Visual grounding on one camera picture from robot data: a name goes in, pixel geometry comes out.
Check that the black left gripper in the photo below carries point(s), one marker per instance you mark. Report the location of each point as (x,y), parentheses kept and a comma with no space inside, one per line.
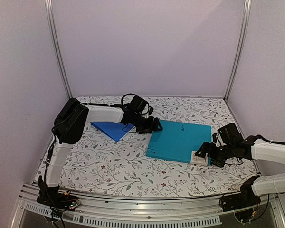
(150,127)

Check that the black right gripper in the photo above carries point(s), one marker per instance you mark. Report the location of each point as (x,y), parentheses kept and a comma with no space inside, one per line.
(204,147)

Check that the teal box with label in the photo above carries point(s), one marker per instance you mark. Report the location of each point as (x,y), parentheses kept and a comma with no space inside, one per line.
(179,141)

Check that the blue ring binder folder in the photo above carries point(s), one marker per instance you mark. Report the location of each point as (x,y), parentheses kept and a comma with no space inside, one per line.
(115,131)

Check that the right arm base board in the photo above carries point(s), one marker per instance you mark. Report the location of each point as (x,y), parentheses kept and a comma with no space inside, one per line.
(238,201)

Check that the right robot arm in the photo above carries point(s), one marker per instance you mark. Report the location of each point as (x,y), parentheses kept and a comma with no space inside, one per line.
(267,150)

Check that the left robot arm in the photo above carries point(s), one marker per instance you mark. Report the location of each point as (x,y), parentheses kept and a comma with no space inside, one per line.
(70,123)

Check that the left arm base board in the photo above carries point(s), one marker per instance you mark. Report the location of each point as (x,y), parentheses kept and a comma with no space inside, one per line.
(63,201)

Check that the floral table cloth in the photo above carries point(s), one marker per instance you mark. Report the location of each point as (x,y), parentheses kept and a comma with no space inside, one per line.
(97,164)

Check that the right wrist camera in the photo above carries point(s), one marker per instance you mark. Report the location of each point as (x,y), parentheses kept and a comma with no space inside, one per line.
(216,138)

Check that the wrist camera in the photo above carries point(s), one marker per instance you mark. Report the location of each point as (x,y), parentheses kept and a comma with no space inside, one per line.
(216,138)
(150,110)

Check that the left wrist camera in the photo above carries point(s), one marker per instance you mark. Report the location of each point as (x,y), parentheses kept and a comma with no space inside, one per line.
(150,110)

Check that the aluminium front rail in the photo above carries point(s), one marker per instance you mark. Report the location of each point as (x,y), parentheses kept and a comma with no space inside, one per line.
(105,211)

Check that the right aluminium frame post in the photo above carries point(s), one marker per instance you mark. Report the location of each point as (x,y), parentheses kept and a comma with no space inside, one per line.
(240,46)

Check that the aluminium frame post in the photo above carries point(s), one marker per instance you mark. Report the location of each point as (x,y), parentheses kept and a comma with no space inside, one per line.
(56,46)
(240,46)

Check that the left aluminium frame post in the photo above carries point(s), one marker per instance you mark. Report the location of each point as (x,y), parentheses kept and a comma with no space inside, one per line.
(56,46)

